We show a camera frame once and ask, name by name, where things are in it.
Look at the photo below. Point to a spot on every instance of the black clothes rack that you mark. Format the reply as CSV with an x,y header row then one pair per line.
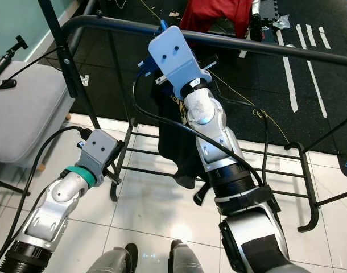
x,y
281,48

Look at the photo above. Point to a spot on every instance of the crumpled plastic wrapper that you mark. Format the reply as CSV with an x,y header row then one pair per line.
x,y
281,21

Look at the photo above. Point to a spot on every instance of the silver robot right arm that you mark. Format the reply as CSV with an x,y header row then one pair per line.
x,y
213,136

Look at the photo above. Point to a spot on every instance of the grey cushioned ottoman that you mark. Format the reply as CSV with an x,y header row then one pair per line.
x,y
25,114

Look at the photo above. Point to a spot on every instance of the small silver wrapper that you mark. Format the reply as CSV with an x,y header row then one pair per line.
x,y
84,79

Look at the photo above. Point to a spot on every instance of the black tripod stick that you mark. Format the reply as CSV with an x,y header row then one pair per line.
x,y
7,60

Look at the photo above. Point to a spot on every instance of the short white floor tape strip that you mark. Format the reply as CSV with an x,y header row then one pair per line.
x,y
325,37
313,35

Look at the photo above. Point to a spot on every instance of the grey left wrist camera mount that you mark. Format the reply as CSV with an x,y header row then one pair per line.
x,y
102,151

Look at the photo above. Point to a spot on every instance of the red garment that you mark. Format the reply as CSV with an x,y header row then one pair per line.
x,y
216,16

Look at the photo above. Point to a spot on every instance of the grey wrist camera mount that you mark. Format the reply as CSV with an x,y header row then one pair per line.
x,y
173,57
102,151

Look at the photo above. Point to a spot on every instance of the black garment gold print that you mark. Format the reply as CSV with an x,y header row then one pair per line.
x,y
173,136

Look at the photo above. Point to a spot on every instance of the small black device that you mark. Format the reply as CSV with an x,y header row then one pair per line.
x,y
5,84

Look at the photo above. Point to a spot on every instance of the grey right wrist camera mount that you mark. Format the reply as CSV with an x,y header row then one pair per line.
x,y
173,57

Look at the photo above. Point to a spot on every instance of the long white floor tape strip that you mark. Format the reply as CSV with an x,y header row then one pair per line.
x,y
316,85
290,85

